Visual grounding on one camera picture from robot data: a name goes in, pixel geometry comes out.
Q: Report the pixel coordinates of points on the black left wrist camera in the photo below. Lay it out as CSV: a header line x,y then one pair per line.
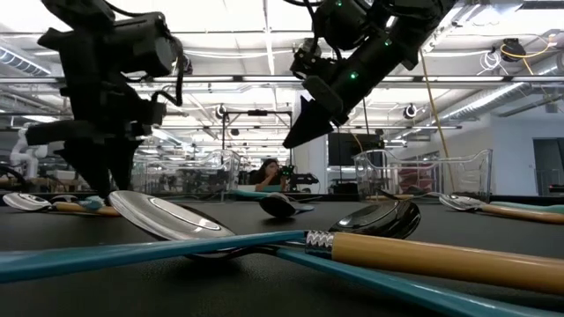
x,y
147,112

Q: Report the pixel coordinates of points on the black gantry frame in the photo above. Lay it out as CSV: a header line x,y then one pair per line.
x,y
257,112

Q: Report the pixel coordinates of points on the person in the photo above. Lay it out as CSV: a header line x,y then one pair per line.
x,y
266,174

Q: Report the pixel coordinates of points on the black monitor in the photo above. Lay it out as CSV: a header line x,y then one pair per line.
x,y
352,152

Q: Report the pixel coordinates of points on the silver ceiling duct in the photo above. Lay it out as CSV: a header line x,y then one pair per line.
x,y
484,101

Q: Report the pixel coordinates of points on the small black robot arm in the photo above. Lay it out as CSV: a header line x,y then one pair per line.
x,y
299,179

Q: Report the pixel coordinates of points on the white pillar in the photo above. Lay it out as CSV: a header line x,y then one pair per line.
x,y
310,171

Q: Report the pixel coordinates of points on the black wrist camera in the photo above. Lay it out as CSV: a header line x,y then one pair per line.
x,y
147,112
310,66

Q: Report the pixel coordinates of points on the clear plastic bin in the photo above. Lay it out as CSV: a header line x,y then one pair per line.
x,y
198,176
462,176

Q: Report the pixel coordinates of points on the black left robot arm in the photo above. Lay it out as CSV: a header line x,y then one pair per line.
x,y
75,48

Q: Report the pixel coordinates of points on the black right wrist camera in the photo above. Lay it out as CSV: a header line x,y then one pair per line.
x,y
310,66

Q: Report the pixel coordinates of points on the white robot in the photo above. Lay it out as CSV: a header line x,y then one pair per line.
x,y
28,160

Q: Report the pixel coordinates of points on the dark door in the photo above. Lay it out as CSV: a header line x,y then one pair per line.
x,y
548,167

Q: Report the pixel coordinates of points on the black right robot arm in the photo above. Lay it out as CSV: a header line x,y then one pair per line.
x,y
352,22

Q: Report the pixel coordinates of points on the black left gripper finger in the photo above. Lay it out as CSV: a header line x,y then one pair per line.
x,y
88,167
123,163

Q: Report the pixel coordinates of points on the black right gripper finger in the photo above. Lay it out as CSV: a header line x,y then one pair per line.
x,y
317,119
302,105

